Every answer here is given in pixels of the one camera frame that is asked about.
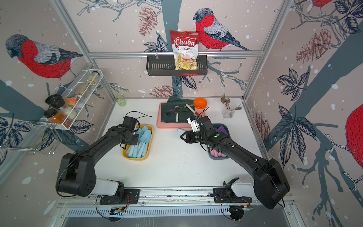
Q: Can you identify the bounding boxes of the Chuba cassava chips bag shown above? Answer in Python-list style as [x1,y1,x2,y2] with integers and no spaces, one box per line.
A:
[170,31,199,70]

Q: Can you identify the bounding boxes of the black lid spice jar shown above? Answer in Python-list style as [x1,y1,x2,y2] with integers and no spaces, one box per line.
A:
[45,94,66,109]

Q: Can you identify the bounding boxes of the purple shovel pink handle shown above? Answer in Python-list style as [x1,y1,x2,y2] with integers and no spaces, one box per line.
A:
[215,125,229,135]

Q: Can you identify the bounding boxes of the orange spice jar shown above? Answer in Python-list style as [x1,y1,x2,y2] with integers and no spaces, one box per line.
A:
[44,108,66,124]

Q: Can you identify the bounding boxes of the orange bowl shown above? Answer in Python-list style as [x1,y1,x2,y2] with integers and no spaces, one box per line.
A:
[193,97,208,110]

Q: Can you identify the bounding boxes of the yellow plastic tray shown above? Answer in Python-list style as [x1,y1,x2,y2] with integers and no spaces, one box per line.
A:
[121,124,154,161]

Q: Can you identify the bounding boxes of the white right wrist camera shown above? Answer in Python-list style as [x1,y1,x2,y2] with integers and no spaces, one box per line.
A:
[187,115,200,132]

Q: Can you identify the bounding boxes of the light blue shovel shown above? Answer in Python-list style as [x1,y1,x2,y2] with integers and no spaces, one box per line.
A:
[177,128,186,134]
[126,126,152,159]

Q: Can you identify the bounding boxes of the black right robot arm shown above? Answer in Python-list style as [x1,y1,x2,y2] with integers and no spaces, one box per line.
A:
[181,116,290,210]

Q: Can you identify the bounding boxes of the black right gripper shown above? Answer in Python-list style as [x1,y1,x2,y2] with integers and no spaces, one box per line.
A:
[179,131,208,145]

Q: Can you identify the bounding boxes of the black wire basket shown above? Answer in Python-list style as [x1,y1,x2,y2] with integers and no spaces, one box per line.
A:
[146,55,208,76]

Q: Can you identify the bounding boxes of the dark green cloth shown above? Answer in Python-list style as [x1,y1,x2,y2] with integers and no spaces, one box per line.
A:
[161,96,195,124]

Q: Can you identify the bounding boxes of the white handled small spoon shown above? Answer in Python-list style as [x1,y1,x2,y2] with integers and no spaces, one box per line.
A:
[175,105,180,123]

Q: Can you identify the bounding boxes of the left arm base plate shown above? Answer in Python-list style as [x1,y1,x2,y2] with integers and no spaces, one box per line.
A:
[99,182,141,205]

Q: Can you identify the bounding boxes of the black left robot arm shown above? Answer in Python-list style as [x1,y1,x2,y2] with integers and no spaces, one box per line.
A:
[55,116,140,197]

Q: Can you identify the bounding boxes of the small green glass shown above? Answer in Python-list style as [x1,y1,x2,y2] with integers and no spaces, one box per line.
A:
[115,95,126,107]

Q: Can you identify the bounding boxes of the clear cup with utensils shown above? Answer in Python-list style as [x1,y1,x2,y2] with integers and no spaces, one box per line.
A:
[220,93,243,119]

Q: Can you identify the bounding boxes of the white handled knife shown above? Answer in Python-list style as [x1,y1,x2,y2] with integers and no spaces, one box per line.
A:
[185,104,196,114]

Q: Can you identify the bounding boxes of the teal storage box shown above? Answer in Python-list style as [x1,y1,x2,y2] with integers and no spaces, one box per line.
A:
[209,124,230,160]

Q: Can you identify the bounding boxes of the dark metal spoon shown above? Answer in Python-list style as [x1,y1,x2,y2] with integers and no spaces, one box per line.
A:
[165,105,194,115]

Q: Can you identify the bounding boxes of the white wire spice rack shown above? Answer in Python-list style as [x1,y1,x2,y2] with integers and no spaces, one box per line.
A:
[55,69,104,130]

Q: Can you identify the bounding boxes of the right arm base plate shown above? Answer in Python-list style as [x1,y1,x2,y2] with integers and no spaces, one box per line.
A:
[209,177,255,203]

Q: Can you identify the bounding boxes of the pink cutting board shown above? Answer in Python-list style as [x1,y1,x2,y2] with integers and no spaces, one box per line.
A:
[157,97,204,128]

